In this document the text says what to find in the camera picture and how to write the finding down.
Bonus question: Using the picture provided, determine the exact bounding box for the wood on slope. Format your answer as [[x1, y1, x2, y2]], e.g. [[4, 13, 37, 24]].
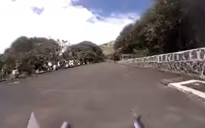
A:
[[113, 0, 205, 62]]

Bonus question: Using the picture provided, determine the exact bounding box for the grey asphalt road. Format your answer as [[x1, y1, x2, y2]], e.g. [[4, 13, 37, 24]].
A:
[[0, 61, 205, 128]]

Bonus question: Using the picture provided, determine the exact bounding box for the row of roadside trees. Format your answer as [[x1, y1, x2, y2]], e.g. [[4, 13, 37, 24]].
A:
[[0, 35, 106, 80]]

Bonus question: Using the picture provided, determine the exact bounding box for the pale concrete kerb frame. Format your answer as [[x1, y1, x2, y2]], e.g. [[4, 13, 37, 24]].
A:
[[167, 78, 205, 103]]

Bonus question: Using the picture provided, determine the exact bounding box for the robot's own part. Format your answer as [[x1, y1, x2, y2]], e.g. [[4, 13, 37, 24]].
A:
[[60, 121, 72, 128], [132, 113, 145, 128]]

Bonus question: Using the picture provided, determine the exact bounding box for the dry hill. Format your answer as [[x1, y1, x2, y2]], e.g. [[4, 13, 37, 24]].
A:
[[98, 40, 117, 60]]

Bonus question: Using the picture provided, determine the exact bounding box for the stone wall with pale joints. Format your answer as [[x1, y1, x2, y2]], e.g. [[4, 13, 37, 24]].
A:
[[118, 45, 205, 80]]

